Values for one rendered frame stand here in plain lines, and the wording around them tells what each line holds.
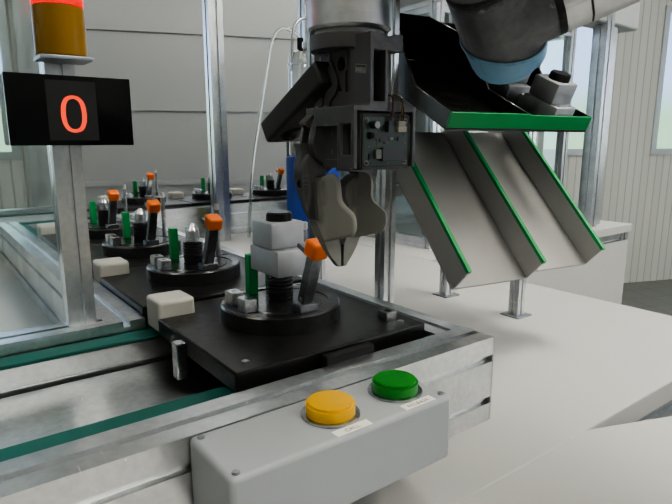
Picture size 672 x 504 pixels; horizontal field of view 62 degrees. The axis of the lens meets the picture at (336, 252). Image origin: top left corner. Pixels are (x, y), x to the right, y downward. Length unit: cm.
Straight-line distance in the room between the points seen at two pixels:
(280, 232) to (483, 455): 32
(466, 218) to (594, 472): 37
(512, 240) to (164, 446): 55
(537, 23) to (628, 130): 453
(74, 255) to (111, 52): 304
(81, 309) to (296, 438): 38
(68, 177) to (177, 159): 297
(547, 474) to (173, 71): 334
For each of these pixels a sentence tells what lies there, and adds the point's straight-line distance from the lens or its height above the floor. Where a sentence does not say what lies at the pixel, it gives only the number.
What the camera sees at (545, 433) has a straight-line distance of 68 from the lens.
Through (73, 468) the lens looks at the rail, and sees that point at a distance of 44.
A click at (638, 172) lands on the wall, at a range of 517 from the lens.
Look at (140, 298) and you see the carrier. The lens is 79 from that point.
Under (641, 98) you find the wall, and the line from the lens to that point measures 514.
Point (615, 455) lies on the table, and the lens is 67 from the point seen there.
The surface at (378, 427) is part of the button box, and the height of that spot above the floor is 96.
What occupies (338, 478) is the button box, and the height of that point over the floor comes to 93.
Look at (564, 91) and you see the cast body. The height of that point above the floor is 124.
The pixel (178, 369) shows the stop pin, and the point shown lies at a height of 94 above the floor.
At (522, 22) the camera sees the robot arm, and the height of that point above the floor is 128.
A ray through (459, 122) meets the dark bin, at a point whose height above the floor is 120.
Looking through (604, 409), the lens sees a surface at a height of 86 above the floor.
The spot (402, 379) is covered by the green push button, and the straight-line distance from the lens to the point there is 50.
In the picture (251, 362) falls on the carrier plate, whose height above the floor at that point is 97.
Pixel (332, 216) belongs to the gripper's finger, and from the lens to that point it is 52.
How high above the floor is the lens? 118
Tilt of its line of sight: 11 degrees down
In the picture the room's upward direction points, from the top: straight up
